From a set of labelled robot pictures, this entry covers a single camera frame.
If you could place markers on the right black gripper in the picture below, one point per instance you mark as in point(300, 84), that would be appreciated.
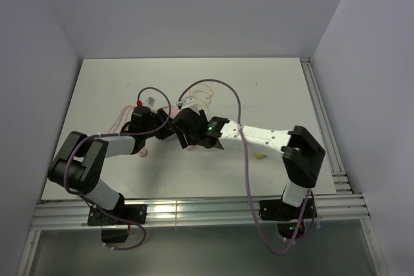
point(183, 138)

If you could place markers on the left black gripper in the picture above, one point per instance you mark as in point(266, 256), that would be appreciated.
point(167, 132)

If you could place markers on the pink power strip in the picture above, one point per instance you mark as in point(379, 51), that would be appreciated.
point(174, 112)

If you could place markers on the yellow plug adapter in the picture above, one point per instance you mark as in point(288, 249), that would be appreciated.
point(260, 156)

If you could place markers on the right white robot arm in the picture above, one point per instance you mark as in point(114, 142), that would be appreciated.
point(300, 152)

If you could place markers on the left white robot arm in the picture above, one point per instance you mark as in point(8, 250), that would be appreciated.
point(79, 162)

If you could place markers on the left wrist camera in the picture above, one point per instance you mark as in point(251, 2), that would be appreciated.
point(149, 102)

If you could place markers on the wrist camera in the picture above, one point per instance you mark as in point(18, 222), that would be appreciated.
point(188, 102)
point(149, 102)

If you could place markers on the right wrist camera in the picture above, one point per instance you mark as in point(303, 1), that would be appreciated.
point(188, 102)

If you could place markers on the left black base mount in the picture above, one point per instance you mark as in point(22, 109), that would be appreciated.
point(116, 224)

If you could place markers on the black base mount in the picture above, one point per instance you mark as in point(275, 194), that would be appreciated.
point(116, 224)
point(287, 217)

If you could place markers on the aluminium front rail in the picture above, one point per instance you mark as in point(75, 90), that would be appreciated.
point(73, 214)

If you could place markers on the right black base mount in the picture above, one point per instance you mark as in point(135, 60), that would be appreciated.
point(287, 217)

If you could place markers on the aluminium side rail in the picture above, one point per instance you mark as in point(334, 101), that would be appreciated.
point(339, 175)

